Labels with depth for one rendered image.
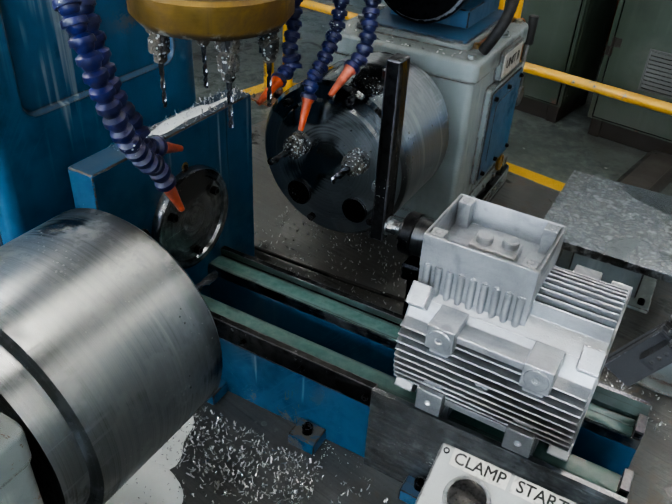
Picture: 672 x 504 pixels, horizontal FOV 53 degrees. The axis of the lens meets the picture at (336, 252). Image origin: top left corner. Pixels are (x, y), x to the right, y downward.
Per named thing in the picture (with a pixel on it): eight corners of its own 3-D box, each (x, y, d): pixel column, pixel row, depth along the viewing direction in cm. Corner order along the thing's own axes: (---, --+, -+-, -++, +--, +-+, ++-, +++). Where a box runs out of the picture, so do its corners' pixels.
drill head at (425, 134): (233, 230, 109) (226, 80, 95) (355, 140, 139) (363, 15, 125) (371, 282, 100) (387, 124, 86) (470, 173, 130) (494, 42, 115)
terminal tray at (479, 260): (414, 290, 73) (422, 234, 69) (452, 244, 80) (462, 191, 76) (522, 332, 68) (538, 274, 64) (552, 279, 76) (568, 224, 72)
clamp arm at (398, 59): (365, 236, 95) (381, 57, 81) (375, 227, 97) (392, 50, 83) (387, 244, 94) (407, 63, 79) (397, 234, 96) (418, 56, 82)
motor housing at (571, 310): (383, 414, 78) (400, 283, 68) (448, 324, 92) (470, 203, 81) (554, 495, 71) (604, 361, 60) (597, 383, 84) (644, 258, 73)
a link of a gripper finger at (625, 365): (691, 348, 59) (690, 353, 59) (629, 382, 64) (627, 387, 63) (665, 324, 59) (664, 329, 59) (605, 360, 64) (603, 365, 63)
